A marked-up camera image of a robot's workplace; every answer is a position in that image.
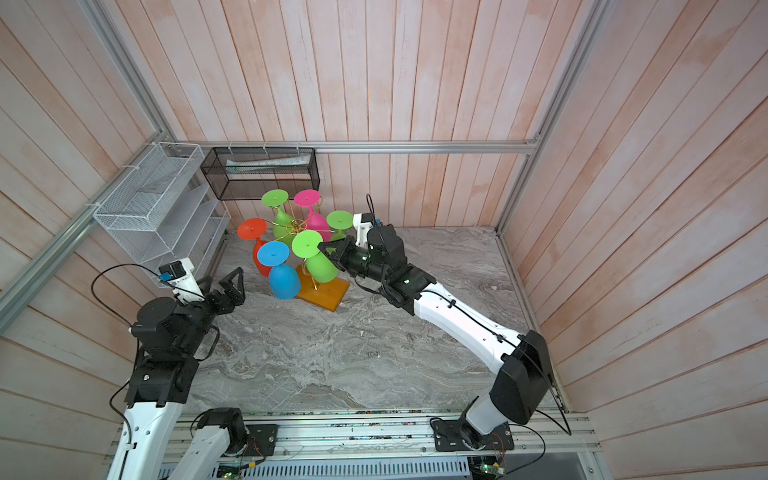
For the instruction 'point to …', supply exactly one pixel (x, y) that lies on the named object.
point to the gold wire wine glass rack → (328, 293)
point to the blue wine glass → (284, 281)
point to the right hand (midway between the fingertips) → (314, 248)
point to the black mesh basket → (237, 174)
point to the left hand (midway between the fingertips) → (229, 278)
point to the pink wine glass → (313, 221)
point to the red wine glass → (254, 229)
